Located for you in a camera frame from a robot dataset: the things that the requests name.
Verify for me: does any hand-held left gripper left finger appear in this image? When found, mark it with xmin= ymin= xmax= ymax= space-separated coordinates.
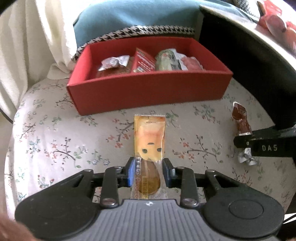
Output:
xmin=54 ymin=157 xmax=136 ymax=208

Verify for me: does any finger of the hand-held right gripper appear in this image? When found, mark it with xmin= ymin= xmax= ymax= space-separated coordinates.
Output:
xmin=233 ymin=133 xmax=255 ymax=149

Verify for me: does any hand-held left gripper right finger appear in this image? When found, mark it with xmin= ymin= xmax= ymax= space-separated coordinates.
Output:
xmin=162 ymin=158 xmax=241 ymax=208

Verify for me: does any brown and silver snack packet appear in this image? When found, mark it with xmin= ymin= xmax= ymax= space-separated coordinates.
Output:
xmin=232 ymin=101 xmax=258 ymax=166

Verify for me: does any orange snack packet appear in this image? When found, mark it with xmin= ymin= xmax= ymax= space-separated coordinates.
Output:
xmin=130 ymin=114 xmax=167 ymax=200

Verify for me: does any red cardboard box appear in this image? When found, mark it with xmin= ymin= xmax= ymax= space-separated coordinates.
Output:
xmin=67 ymin=37 xmax=233 ymax=115

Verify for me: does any red translucent snack packet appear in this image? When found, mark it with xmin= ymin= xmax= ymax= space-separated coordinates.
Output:
xmin=181 ymin=56 xmax=204 ymax=70

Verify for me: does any clear brown snack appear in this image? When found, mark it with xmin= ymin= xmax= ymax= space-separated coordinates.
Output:
xmin=97 ymin=56 xmax=130 ymax=71

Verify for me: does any red white-print snack packet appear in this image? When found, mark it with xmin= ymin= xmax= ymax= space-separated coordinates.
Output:
xmin=132 ymin=48 xmax=157 ymax=73

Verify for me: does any pale green long snack packet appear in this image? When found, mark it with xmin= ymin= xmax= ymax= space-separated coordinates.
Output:
xmin=154 ymin=48 xmax=188 ymax=71

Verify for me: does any dark table with glossy top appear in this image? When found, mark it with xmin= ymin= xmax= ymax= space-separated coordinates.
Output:
xmin=198 ymin=0 xmax=296 ymax=130

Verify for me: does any red apple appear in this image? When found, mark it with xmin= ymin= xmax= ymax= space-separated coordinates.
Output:
xmin=281 ymin=27 xmax=296 ymax=47
xmin=265 ymin=14 xmax=288 ymax=33

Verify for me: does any blue blanket with houndstooth trim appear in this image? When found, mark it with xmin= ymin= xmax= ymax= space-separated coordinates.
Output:
xmin=72 ymin=0 xmax=236 ymax=62

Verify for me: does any white cloth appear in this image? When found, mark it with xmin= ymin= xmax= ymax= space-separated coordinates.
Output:
xmin=0 ymin=0 xmax=93 ymax=121

